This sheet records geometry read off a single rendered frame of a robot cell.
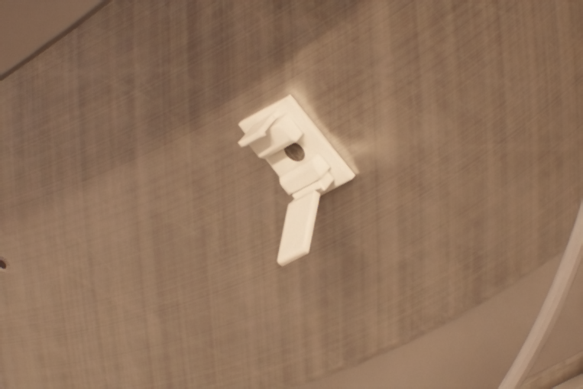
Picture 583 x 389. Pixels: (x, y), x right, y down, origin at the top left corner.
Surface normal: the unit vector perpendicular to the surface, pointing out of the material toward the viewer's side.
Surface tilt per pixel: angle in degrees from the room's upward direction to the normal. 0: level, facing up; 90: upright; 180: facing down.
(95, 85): 90
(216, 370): 90
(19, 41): 90
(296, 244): 46
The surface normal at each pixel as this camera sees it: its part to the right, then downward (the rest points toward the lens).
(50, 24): -0.44, 0.54
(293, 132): 0.65, -0.35
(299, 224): -0.74, -0.48
